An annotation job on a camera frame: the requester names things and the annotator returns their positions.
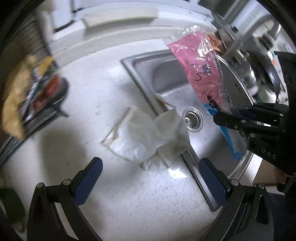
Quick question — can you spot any pink plastic bag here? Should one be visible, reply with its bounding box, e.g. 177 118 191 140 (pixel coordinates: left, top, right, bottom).
162 24 249 162

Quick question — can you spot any person's right hand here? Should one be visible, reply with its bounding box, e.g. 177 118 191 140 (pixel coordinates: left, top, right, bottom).
273 167 291 185

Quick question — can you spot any steel faucet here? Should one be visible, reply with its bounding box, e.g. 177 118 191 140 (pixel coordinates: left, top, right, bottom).
212 13 281 96

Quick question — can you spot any stainless steel sink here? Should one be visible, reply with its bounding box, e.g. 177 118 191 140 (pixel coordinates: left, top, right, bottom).
121 50 253 212

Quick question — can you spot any crumpled white paper towel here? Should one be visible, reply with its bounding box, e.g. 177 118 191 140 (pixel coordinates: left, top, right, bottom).
101 93 191 170

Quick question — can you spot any yellow sponge cloth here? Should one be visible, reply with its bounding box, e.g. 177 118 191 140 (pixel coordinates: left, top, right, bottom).
1 55 54 140

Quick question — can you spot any black wire dish rack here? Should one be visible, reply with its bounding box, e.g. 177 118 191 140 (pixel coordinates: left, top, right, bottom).
1 13 69 164

